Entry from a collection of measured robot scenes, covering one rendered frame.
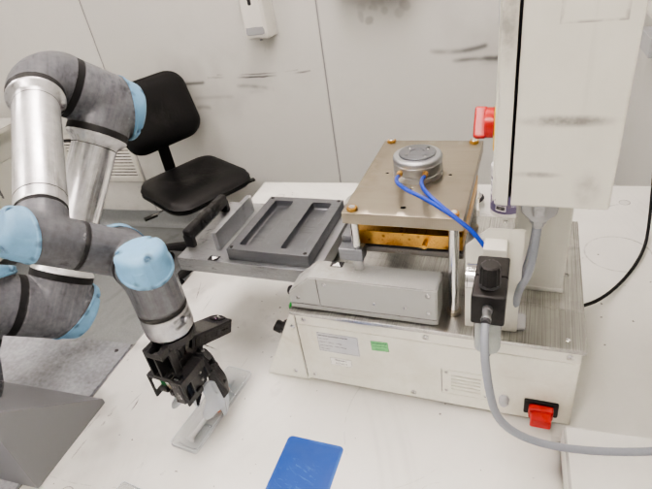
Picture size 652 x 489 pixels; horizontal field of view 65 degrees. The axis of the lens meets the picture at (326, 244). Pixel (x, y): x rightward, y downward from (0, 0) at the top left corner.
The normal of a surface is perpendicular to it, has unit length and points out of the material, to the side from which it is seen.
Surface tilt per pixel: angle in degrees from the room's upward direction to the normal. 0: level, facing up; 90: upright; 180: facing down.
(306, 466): 0
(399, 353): 90
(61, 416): 90
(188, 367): 0
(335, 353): 90
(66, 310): 79
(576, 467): 0
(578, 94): 90
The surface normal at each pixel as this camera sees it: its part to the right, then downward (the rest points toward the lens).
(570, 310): -0.14, -0.83
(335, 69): -0.29, 0.56
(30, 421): 0.95, 0.05
